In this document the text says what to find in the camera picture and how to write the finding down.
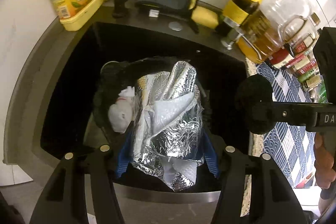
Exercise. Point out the person's right forearm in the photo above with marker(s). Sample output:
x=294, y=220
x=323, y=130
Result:
x=326, y=197

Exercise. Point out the black trash bag bin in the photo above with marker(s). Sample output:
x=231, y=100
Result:
x=114, y=100

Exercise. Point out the round steel sink plug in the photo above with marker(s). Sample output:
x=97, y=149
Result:
x=175, y=26

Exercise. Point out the yellow sponge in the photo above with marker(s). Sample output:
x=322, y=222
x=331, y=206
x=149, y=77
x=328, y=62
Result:
x=203, y=16

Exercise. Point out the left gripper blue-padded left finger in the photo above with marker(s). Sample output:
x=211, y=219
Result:
x=123, y=156

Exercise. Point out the soy sauce jug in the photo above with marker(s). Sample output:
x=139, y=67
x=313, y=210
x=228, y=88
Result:
x=283, y=56

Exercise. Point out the silver foil bag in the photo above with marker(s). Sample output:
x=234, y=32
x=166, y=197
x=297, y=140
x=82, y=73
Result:
x=167, y=138

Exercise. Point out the person's right hand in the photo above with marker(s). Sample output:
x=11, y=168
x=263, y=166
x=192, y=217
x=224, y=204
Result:
x=324, y=161

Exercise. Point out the black kitchen sink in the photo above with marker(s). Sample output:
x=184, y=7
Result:
x=76, y=89

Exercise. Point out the small seasoning bottle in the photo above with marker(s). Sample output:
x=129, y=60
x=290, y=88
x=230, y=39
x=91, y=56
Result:
x=312, y=82

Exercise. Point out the steel soap dispenser pump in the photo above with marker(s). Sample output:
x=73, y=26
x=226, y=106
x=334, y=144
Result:
x=233, y=35

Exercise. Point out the red label sauce bottle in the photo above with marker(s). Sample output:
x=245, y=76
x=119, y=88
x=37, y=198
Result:
x=306, y=59

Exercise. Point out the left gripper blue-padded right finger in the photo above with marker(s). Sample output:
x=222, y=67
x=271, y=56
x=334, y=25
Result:
x=210, y=155

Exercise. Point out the black sock ball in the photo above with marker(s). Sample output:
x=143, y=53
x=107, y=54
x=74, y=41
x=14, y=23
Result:
x=255, y=99

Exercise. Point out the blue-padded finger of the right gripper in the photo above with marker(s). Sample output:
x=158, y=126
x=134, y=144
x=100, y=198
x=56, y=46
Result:
x=299, y=114

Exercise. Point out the cooking oil jug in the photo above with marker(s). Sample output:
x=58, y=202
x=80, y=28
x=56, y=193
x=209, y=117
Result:
x=273, y=25

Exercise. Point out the green tea bottle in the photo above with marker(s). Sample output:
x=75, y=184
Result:
x=307, y=75

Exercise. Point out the blue white patterned tablecloth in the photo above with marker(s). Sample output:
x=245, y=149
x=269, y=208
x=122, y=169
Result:
x=290, y=146

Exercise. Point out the white sock orange band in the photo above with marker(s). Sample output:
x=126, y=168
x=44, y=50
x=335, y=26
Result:
x=120, y=113

